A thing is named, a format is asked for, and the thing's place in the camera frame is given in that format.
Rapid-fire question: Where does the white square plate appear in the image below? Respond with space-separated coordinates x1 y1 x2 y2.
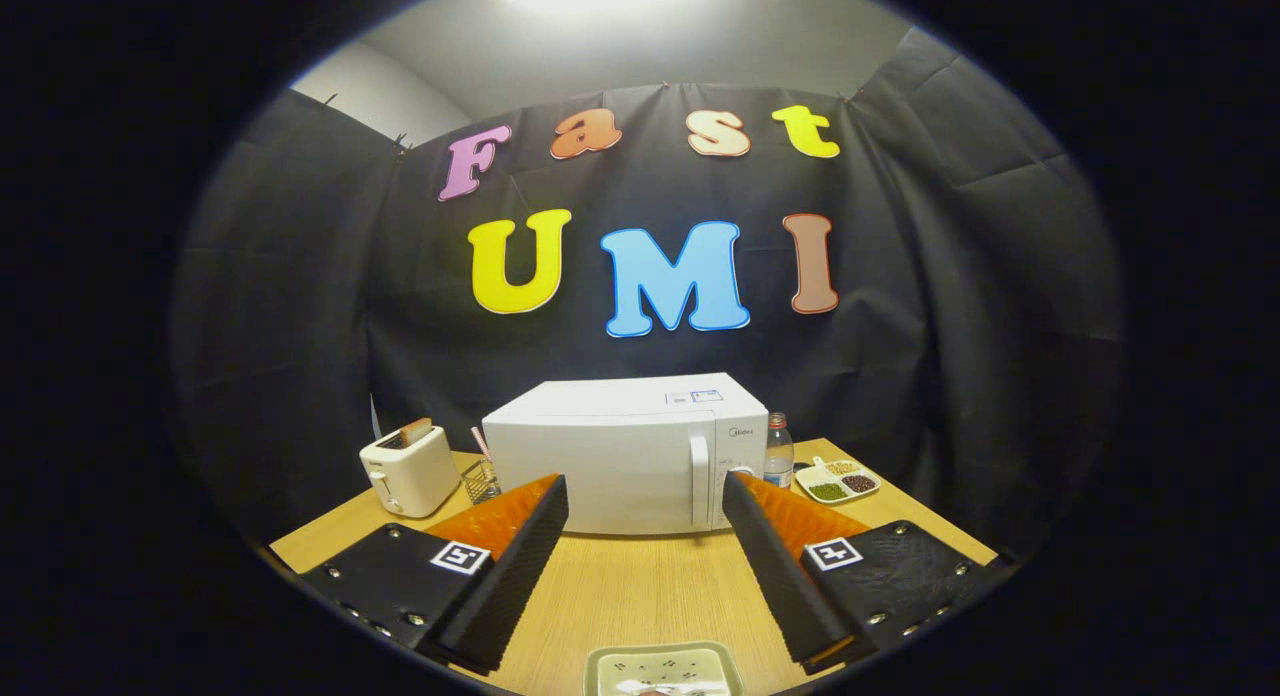
584 642 746 696

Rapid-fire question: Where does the white toaster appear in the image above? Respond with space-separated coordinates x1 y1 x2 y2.
359 424 463 519

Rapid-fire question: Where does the white microwave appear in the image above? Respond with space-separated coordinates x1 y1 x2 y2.
481 373 770 536

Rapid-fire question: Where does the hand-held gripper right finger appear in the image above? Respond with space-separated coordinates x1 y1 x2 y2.
722 470 1001 677

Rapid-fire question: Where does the black backdrop cloth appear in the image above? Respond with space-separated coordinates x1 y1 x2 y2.
170 26 1126 567

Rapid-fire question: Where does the clear plastic water bottle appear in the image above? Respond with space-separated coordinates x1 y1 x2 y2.
763 412 795 490

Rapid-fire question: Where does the small wire basket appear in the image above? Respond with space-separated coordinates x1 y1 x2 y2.
461 457 503 506

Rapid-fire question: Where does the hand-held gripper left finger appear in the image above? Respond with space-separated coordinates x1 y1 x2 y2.
298 474 571 677

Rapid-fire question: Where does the white divided dish with beans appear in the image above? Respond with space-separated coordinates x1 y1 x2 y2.
794 456 882 505

